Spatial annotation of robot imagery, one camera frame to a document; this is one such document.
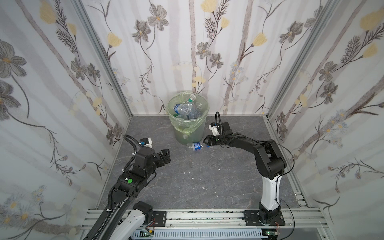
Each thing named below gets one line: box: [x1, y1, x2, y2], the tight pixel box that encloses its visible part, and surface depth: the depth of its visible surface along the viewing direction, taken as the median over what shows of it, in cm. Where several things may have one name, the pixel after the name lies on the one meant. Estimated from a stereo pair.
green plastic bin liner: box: [166, 90, 210, 145], surface depth 95 cm
